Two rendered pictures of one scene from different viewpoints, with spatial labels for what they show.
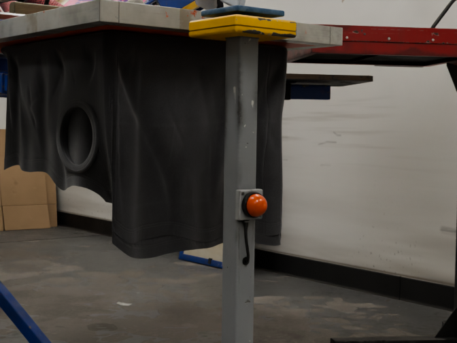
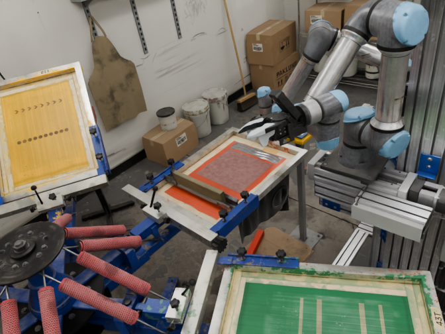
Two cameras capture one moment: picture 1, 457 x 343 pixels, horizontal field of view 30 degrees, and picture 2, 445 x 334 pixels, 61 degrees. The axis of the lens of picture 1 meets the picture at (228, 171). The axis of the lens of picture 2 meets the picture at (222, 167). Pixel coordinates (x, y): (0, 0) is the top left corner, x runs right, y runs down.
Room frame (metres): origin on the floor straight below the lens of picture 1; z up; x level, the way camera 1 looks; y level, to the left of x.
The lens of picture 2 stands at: (2.07, 1.96, 2.23)
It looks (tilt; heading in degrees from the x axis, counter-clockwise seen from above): 35 degrees down; 266
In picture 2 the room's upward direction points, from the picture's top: 11 degrees counter-clockwise
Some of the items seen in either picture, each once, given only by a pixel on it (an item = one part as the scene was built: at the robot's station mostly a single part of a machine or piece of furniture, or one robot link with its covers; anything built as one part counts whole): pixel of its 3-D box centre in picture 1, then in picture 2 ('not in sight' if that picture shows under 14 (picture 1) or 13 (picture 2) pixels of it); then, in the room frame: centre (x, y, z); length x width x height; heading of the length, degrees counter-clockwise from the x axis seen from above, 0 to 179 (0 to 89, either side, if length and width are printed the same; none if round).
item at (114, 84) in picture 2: not in sight; (111, 71); (2.72, -1.64, 1.06); 0.53 x 0.07 x 1.05; 38
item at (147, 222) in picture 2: not in sight; (148, 226); (2.39, 0.58, 1.02); 0.17 x 0.06 x 0.05; 38
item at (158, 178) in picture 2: not in sight; (163, 179); (2.30, 0.16, 0.98); 0.30 x 0.05 x 0.07; 38
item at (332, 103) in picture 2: not in sight; (328, 105); (1.64, 0.94, 1.65); 0.11 x 0.08 x 0.09; 17
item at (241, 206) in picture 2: not in sight; (236, 215); (1.96, 0.60, 0.98); 0.30 x 0.05 x 0.07; 38
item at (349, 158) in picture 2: not in sight; (357, 148); (1.42, 0.73, 1.31); 0.15 x 0.15 x 0.10
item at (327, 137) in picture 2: not in sight; (324, 130); (1.64, 0.92, 1.55); 0.11 x 0.08 x 0.11; 107
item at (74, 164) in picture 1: (64, 119); (260, 203); (1.79, 0.35, 0.79); 0.46 x 0.09 x 0.33; 38
